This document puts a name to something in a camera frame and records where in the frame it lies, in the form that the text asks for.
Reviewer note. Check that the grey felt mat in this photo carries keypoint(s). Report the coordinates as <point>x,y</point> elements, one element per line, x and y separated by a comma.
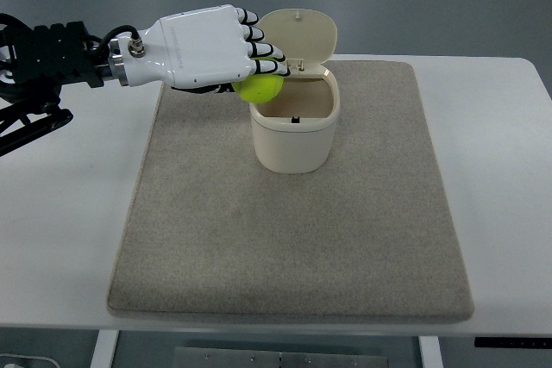
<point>212,233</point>

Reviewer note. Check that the white right table leg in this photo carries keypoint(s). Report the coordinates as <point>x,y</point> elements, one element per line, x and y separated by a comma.
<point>430,352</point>

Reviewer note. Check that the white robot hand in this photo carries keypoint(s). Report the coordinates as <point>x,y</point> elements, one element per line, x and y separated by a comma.
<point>205,48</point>

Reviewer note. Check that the white object at corner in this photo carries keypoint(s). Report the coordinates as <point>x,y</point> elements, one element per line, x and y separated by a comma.
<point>15,361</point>

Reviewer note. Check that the white left table leg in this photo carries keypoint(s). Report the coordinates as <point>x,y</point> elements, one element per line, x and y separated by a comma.
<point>105,348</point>

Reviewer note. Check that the yellow-green tennis ball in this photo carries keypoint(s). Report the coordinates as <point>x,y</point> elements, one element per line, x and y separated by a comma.
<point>259,88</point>

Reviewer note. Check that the black table control panel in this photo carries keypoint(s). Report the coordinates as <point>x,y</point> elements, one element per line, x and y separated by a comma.
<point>513,342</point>

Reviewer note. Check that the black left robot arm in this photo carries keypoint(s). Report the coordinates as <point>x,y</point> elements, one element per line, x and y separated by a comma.
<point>37,62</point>

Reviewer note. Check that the cream lidded plastic bin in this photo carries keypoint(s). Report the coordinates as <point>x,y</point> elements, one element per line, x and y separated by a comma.
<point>293,133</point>

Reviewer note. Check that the white table leg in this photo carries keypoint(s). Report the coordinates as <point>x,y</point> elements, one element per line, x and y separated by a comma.
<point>105,348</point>
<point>430,352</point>

